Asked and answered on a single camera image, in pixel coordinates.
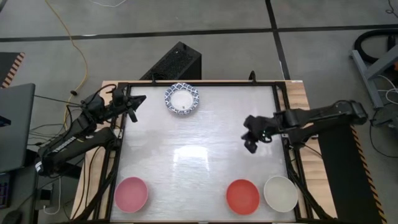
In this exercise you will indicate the large black hazard-striped mat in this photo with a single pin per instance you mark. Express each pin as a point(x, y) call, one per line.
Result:
point(345, 174)

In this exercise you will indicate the grey metal stand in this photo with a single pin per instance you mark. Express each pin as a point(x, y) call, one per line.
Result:
point(365, 74)

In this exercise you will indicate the grey desk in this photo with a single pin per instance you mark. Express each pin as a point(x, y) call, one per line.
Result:
point(25, 193)

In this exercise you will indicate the grey monitor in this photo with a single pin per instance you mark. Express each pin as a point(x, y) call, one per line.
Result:
point(15, 124)

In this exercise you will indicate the black computer tower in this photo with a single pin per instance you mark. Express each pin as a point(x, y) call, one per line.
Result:
point(177, 62)

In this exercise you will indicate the black aluminium table frame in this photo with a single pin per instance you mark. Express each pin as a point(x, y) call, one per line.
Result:
point(217, 83)

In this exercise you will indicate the pink plastic bowl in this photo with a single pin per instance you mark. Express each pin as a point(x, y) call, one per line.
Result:
point(131, 195)

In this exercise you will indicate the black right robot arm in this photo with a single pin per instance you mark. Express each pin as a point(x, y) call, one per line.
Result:
point(326, 115)

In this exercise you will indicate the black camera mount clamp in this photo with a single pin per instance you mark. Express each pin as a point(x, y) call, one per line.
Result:
point(252, 77)

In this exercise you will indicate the dark keyboard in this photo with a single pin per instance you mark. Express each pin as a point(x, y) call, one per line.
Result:
point(3, 191)

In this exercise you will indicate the red plastic bowl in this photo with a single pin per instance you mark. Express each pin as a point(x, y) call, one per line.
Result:
point(242, 197)

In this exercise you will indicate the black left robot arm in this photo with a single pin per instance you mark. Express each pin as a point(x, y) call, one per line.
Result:
point(71, 143)

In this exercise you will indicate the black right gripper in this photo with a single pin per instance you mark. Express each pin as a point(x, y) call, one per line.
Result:
point(265, 127)

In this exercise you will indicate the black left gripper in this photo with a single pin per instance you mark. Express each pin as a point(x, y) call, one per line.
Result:
point(119, 101)

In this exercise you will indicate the white plastic bowl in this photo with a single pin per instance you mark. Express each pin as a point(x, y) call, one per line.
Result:
point(280, 194)

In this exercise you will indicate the blue patterned paper bowl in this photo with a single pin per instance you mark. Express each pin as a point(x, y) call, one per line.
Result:
point(182, 99)

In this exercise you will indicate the small black hazard-striped mat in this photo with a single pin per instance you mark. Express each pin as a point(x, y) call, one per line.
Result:
point(7, 67)

